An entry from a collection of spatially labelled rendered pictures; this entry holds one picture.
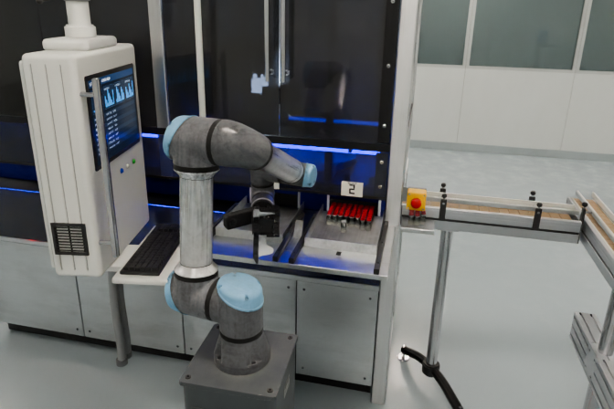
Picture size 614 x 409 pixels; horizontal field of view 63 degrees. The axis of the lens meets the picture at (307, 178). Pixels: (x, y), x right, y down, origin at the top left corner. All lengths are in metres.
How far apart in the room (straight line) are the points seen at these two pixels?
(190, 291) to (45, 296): 1.62
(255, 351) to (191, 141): 0.57
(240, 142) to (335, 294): 1.15
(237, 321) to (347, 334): 1.04
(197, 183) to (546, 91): 5.73
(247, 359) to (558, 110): 5.79
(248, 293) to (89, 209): 0.70
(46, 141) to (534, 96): 5.72
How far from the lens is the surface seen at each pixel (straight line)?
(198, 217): 1.31
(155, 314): 2.60
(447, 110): 6.58
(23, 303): 3.03
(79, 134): 1.73
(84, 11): 1.91
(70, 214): 1.83
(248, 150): 1.22
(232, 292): 1.31
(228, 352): 1.40
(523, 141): 6.76
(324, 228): 1.97
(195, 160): 1.26
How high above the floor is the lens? 1.70
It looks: 19 degrees down
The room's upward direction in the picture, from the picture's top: 1 degrees clockwise
